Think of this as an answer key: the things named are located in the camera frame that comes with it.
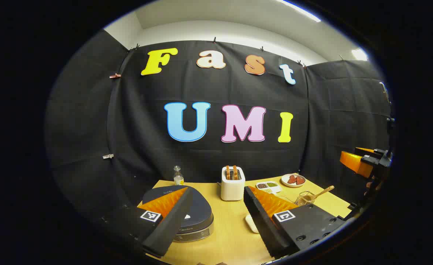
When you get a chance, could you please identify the clear tray of rice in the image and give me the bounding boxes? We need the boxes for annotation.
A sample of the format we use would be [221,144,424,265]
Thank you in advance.
[245,213,260,234]

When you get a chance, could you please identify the wire chopstick holder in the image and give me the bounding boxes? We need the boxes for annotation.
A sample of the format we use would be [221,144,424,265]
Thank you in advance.
[295,191,316,206]

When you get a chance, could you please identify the dark grey rice cooker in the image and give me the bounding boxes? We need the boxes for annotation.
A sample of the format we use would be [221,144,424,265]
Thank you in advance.
[142,185,214,243]

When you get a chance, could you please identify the round white plate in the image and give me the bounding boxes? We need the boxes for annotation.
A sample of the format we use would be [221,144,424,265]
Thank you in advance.
[281,173,306,188]

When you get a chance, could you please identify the white divided bean dish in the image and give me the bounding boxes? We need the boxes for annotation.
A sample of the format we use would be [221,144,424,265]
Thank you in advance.
[256,181,282,194]

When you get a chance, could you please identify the wooden spoon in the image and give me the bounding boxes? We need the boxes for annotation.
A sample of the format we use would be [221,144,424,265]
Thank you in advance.
[303,185,335,203]

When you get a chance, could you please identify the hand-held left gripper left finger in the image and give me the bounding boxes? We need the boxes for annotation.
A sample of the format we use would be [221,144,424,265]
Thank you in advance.
[102,186,194,258]

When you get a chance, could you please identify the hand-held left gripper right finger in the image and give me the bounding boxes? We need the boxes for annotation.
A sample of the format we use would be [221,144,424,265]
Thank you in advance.
[243,185,349,258]

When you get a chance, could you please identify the white toaster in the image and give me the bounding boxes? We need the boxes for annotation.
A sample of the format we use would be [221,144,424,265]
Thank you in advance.
[221,166,246,201]

